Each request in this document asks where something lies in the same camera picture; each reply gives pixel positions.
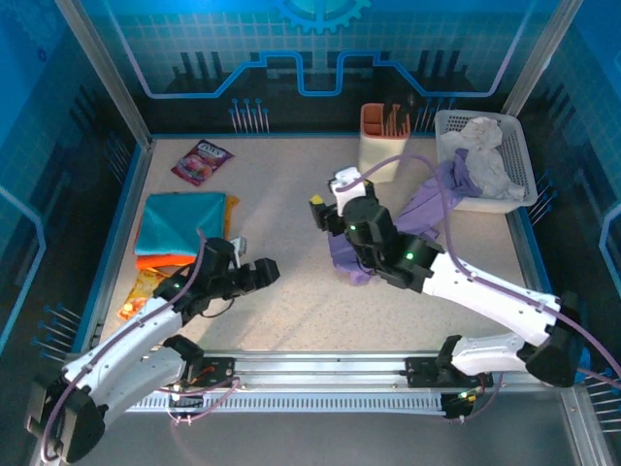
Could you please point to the white perforated plastic basket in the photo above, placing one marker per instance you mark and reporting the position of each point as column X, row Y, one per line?
column 521, row 145

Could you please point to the purple candy bag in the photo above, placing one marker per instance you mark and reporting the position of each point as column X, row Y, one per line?
column 201, row 162

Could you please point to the cream utensil holder orange insert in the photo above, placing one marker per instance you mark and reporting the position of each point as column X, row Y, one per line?
column 378, row 155

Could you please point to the aluminium frame post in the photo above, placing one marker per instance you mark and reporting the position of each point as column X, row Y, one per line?
column 543, row 58
column 104, row 73

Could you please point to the yellow folded t-shirt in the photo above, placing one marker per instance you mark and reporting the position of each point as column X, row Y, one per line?
column 232, row 206

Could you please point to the purple printed t-shirt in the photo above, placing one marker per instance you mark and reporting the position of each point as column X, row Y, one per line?
column 422, row 209

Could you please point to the white crumpled t-shirt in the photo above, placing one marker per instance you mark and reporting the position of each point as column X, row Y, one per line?
column 490, row 160

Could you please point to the aluminium mounting rail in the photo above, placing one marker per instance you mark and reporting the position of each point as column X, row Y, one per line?
column 320, row 371

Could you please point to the yellow orange snack bag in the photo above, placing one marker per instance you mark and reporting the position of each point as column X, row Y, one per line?
column 138, row 291

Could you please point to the teal folded t-shirt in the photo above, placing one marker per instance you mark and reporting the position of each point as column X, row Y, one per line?
column 179, row 223

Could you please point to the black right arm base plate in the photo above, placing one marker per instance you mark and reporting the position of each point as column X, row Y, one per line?
column 419, row 371

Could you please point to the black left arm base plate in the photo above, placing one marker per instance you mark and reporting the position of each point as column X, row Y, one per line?
column 220, row 371

